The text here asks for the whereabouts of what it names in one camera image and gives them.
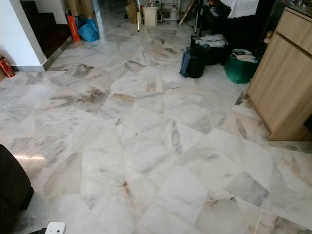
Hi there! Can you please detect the dark brown two-seat sofa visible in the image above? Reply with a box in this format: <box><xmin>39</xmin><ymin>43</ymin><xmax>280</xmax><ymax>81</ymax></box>
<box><xmin>0</xmin><ymin>144</ymin><xmax>35</xmax><ymax>234</ymax></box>

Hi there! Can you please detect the red fire extinguisher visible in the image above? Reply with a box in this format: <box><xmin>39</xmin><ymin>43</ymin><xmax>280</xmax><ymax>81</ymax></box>
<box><xmin>0</xmin><ymin>57</ymin><xmax>16</xmax><ymax>78</ymax></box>

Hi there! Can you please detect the dark wooden staircase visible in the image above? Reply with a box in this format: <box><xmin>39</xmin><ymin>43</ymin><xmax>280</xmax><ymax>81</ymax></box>
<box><xmin>19</xmin><ymin>0</ymin><xmax>72</xmax><ymax>59</ymax></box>

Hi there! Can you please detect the red carton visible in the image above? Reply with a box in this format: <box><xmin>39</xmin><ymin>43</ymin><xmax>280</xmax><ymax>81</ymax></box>
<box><xmin>67</xmin><ymin>15</ymin><xmax>81</xmax><ymax>42</ymax></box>

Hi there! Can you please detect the blue plastic bag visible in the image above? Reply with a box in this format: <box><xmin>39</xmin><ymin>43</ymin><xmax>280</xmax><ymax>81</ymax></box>
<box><xmin>78</xmin><ymin>19</ymin><xmax>99</xmax><ymax>42</ymax></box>

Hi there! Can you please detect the tall brown cardboard box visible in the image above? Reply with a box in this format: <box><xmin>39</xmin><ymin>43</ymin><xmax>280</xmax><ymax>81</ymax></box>
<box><xmin>67</xmin><ymin>0</ymin><xmax>93</xmax><ymax>18</ymax></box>

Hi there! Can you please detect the brown paper bag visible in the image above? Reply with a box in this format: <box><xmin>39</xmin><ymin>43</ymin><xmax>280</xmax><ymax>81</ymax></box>
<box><xmin>125</xmin><ymin>1</ymin><xmax>138</xmax><ymax>24</ymax></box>

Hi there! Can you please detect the metal pole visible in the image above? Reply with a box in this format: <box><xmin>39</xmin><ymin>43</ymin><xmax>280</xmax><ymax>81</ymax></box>
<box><xmin>136</xmin><ymin>0</ymin><xmax>141</xmax><ymax>32</ymax></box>

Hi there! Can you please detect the white paper bag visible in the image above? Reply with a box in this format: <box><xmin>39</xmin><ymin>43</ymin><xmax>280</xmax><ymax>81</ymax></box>
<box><xmin>142</xmin><ymin>5</ymin><xmax>158</xmax><ymax>27</ymax></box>

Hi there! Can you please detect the dark blue backpack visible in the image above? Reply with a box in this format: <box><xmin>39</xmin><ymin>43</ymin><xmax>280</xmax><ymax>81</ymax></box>
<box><xmin>179</xmin><ymin>44</ymin><xmax>208</xmax><ymax>79</ymax></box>

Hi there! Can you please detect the wooden plank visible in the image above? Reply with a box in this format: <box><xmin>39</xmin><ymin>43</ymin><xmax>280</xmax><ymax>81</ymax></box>
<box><xmin>179</xmin><ymin>0</ymin><xmax>196</xmax><ymax>25</ymax></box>

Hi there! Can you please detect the black bag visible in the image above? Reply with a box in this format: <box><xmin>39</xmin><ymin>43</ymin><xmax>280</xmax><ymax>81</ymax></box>
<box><xmin>191</xmin><ymin>34</ymin><xmax>230</xmax><ymax>66</ymax></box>

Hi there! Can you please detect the green fabric bag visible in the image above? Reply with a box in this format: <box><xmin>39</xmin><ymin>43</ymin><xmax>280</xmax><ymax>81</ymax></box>
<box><xmin>223</xmin><ymin>49</ymin><xmax>259</xmax><ymax>84</ymax></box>

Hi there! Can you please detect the black table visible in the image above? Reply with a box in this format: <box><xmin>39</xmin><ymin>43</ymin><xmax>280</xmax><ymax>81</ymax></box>
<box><xmin>195</xmin><ymin>0</ymin><xmax>276</xmax><ymax>50</ymax></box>

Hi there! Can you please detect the white tablecloth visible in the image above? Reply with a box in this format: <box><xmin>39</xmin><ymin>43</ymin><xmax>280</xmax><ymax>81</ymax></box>
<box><xmin>219</xmin><ymin>0</ymin><xmax>260</xmax><ymax>19</ymax></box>

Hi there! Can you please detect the light wooden cabinet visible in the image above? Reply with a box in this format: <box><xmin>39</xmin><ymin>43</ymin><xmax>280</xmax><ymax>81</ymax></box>
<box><xmin>246</xmin><ymin>6</ymin><xmax>312</xmax><ymax>142</ymax></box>

